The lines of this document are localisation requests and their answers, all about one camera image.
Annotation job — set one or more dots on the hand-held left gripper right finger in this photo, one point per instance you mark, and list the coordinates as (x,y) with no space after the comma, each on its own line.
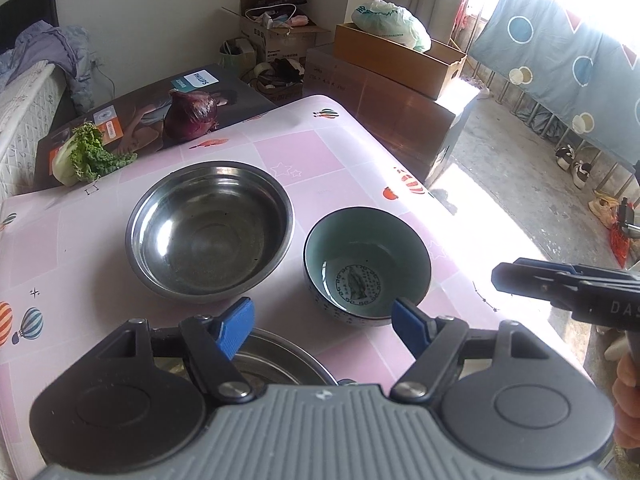
(406,327)

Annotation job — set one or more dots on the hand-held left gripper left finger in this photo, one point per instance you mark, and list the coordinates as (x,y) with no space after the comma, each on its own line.
(234,327)

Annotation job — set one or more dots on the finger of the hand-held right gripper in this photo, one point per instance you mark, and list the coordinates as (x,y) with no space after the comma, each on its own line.
(545,264)
(525,282)

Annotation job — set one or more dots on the shallow steel plate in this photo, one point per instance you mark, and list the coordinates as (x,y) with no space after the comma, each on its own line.
(280,360)

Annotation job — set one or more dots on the teal ceramic bowl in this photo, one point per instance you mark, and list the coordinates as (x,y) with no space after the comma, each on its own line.
(367,260)

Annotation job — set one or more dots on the deep steel bowl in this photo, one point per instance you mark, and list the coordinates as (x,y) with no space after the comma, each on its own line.
(210,230)

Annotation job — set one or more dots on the person's right hand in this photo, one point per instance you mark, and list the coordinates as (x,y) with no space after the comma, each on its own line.
(629,390)

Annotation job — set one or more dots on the red mesh bag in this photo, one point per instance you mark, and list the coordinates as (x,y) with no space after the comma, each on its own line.
(620,245)

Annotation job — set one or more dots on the yellow slippers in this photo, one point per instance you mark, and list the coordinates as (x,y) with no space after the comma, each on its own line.
(604,209)

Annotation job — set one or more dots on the pink printed tablecloth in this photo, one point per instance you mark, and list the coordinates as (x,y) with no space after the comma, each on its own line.
(350,160)

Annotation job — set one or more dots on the large brown cardboard box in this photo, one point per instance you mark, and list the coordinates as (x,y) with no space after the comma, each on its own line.
(400,120)

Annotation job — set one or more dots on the blue blanket with circles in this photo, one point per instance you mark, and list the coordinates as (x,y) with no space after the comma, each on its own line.
(565,60)

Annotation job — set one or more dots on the green leaf lettuce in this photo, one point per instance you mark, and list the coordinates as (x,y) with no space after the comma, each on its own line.
(92,152)

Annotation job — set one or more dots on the dark printed flat box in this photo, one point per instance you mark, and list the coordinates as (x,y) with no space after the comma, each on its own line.
(145,105)

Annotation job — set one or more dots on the brown cardboard tray box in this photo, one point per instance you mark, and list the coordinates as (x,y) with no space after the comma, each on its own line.
(400,62)

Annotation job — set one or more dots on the tape roll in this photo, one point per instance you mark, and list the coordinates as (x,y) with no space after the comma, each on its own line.
(262,71)

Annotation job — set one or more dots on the pink hanging clothes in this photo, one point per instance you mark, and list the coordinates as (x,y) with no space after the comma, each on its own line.
(462,10)

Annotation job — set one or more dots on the pale green bucket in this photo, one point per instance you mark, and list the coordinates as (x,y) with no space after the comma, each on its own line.
(235,57)

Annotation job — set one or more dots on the green white plastic bag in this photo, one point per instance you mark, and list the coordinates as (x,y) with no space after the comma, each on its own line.
(392,22)

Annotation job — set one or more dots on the open cardboard box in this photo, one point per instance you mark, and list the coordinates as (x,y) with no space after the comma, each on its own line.
(285,35)

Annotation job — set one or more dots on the white quilted mattress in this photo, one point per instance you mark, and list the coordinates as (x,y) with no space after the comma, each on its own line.
(25,110)

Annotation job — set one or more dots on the grey blue clothes pile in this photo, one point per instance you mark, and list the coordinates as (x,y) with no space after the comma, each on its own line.
(60,55)

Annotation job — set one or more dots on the black bed headboard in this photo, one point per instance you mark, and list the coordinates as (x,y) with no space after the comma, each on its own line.
(30,5)

